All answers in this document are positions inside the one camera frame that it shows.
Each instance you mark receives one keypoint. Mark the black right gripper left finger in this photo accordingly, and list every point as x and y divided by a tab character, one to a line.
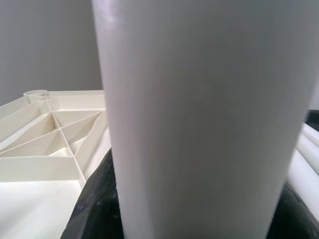
99	214

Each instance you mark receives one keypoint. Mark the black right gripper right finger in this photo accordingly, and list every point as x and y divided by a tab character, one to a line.
296	221

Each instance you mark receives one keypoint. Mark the white plastic table top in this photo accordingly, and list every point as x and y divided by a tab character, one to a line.
37	186

